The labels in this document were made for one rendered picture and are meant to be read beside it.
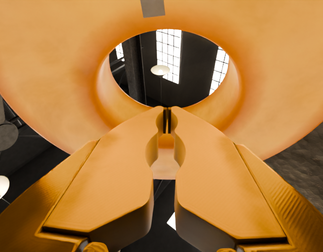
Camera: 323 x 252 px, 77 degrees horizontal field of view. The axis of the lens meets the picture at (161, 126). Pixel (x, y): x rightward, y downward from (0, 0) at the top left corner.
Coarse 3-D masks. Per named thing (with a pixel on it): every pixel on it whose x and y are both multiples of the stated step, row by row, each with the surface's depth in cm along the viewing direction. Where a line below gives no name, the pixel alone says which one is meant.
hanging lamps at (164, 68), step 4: (160, 64) 666; (152, 68) 655; (156, 68) 663; (160, 68) 666; (164, 68) 663; (168, 68) 652; (152, 72) 636; (156, 72) 661; (160, 72) 647; (164, 72) 660; (160, 76) 648; (160, 80) 675; (160, 84) 687; (0, 176) 392; (4, 176) 390; (0, 180) 392; (4, 180) 390; (8, 180) 384; (0, 184) 392; (4, 184) 390; (8, 184) 380; (0, 188) 392; (4, 188) 388; (0, 192) 392; (4, 192) 377
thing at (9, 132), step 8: (0, 96) 206; (0, 104) 208; (0, 112) 210; (0, 120) 212; (0, 128) 219; (8, 128) 228; (16, 128) 239; (0, 136) 222; (8, 136) 230; (16, 136) 239; (0, 144) 224; (8, 144) 233
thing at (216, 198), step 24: (168, 120) 11; (192, 120) 10; (192, 144) 8; (216, 144) 8; (192, 168) 7; (216, 168) 7; (240, 168) 7; (192, 192) 6; (216, 192) 6; (240, 192) 6; (192, 216) 6; (216, 216) 6; (240, 216) 6; (264, 216) 6; (192, 240) 6; (216, 240) 6; (240, 240) 5; (264, 240) 5
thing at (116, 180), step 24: (144, 120) 10; (96, 144) 8; (120, 144) 8; (144, 144) 8; (96, 168) 7; (120, 168) 7; (144, 168) 7; (72, 192) 6; (96, 192) 6; (120, 192) 6; (144, 192) 6; (72, 216) 6; (96, 216) 6; (120, 216) 6; (144, 216) 6; (96, 240) 5; (120, 240) 6
